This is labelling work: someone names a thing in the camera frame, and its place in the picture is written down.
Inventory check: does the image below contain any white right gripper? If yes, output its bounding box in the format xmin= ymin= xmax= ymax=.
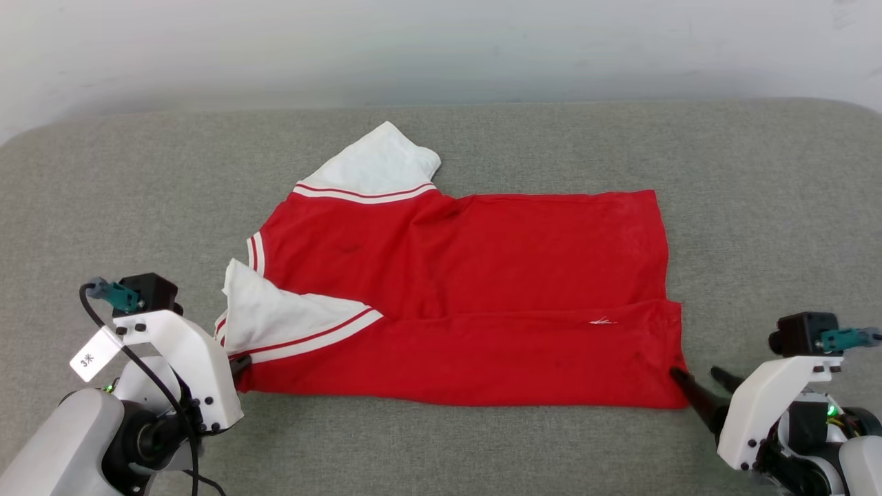
xmin=670 ymin=356 xmax=845 ymax=471

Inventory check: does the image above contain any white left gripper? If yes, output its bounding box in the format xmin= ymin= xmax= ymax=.
xmin=114 ymin=310 xmax=253 ymax=433

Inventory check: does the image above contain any red and white garment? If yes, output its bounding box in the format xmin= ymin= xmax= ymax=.
xmin=214 ymin=121 xmax=691 ymax=410

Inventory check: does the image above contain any teal left camera connector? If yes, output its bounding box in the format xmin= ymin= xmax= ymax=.
xmin=88 ymin=278 xmax=140 ymax=312

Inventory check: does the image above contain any teal camera connector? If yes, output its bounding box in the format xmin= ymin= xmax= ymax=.
xmin=820 ymin=327 xmax=882 ymax=351
xmin=88 ymin=278 xmax=140 ymax=312

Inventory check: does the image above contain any white paper cable tag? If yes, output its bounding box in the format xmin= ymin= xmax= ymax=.
xmin=70 ymin=326 xmax=125 ymax=383

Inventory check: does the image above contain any teal right camera connector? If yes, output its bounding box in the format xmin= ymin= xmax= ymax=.
xmin=820 ymin=327 xmax=882 ymax=351

